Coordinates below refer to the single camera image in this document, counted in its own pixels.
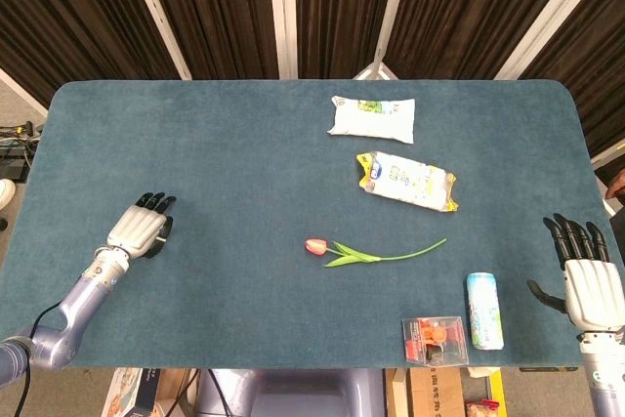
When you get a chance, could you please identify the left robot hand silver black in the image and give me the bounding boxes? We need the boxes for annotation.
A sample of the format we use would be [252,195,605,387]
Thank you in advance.
[104,190,178,261]

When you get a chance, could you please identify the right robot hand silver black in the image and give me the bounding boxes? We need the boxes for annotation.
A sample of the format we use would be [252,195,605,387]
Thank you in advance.
[526,213,625,336]

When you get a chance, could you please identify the lavender robot base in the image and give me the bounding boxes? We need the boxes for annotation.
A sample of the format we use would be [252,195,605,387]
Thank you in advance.
[197,367,387,417]

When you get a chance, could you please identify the light blue drink can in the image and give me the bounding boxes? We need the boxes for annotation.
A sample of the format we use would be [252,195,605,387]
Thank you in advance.
[465,271,505,352]

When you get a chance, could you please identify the bystander dark reddish limb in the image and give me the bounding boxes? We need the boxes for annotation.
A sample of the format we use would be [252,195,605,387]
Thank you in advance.
[606,169,625,201]

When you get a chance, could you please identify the blue felt table cover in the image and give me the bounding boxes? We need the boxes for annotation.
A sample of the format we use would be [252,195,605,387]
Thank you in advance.
[0,78,625,370]

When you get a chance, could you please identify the red snack packet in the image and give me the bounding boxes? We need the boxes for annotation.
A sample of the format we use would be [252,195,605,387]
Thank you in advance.
[466,397,502,417]

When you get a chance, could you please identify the printed white blue carton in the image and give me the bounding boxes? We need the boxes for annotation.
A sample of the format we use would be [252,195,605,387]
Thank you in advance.
[101,366,162,417]

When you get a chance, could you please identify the clear box with orange parts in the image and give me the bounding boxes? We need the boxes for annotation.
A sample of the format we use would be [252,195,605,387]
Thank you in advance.
[401,315,471,368]

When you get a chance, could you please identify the brown cardboard box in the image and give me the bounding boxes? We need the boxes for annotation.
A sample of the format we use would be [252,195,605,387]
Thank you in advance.
[385,367,466,417]

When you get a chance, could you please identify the artificial pink tulip flower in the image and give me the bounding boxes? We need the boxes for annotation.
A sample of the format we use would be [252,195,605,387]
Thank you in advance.
[304,237,448,270]

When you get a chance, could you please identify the yellow white snack packet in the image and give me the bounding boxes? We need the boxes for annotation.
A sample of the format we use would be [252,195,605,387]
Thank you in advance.
[355,150,461,214]

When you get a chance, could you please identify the dark brown curtain panel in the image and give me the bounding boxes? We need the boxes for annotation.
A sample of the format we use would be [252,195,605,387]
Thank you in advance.
[0,0,182,108]
[385,0,587,80]
[520,0,625,184]
[139,0,282,80]
[294,0,402,80]

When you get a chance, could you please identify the white snack pouch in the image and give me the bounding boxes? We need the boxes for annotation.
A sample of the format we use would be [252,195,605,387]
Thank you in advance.
[326,95,417,145]

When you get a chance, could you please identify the white frame post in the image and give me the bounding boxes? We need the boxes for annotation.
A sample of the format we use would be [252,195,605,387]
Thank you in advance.
[267,0,299,80]
[0,67,49,119]
[590,141,625,218]
[354,0,415,80]
[493,0,614,81]
[120,0,192,81]

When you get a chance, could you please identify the black power adapter with cables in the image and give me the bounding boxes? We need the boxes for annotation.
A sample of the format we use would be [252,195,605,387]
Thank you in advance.
[0,121,44,182]

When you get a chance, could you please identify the black cable under table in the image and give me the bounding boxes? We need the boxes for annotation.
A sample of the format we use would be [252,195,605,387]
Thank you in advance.
[207,368,231,417]

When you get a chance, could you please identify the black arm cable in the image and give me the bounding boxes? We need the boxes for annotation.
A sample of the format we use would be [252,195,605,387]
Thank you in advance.
[12,303,65,417]

